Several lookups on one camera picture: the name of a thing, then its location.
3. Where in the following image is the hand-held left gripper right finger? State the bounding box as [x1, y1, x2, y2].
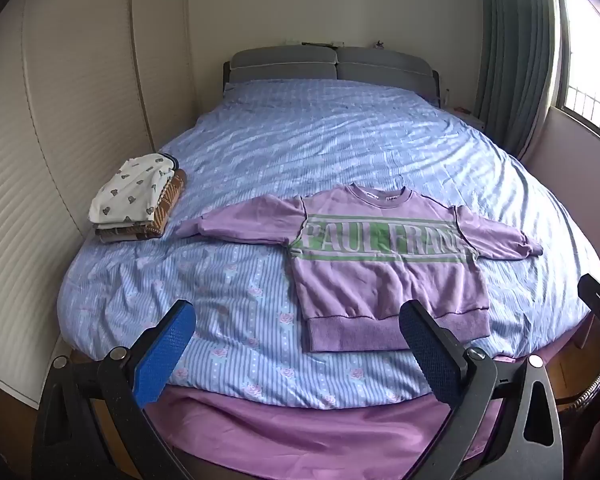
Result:
[399, 301, 563, 480]

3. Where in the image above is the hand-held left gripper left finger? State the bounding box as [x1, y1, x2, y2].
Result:
[32, 300, 201, 480]

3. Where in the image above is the purple sweatshirt with green print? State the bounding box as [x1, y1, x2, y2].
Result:
[174, 184, 544, 353]

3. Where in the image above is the purple bed sheet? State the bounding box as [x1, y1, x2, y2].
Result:
[145, 355, 511, 480]

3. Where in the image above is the white heart print garment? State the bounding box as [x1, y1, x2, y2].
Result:
[89, 152, 180, 224]

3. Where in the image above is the window with grille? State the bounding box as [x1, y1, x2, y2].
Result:
[555, 0, 600, 153]

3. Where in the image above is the bed with blue striped sheet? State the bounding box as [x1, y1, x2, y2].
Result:
[59, 79, 600, 408]

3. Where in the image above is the grey-green curtain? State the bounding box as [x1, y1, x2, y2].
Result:
[480, 0, 563, 158]

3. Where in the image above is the cream louvered wardrobe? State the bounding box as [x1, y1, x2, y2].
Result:
[0, 0, 206, 406]

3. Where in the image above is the grey padded headboard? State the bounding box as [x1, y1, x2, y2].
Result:
[222, 60, 442, 108]

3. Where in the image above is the grey headboard cushion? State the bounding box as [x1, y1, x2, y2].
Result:
[228, 46, 338, 85]
[336, 47, 435, 92]

